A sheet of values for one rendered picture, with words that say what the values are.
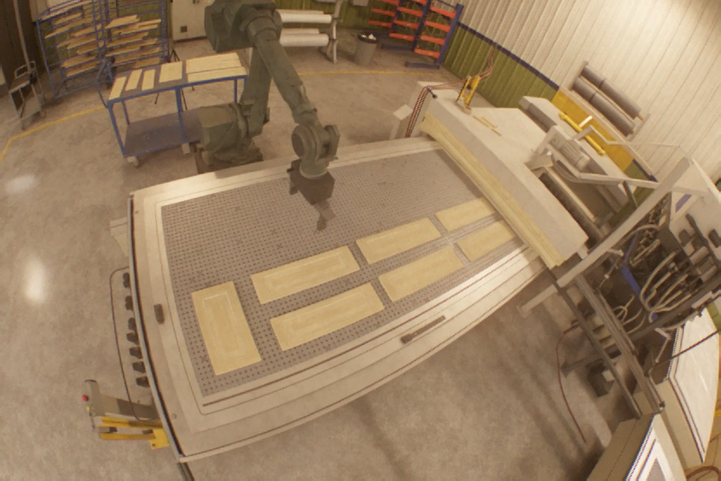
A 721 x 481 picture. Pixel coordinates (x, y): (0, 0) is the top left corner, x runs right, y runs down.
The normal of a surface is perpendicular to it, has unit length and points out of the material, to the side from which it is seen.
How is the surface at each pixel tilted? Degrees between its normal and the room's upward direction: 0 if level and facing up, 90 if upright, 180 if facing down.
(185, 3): 90
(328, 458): 0
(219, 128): 90
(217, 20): 55
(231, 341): 0
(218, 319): 0
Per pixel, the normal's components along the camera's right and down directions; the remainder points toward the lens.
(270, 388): 0.23, -0.64
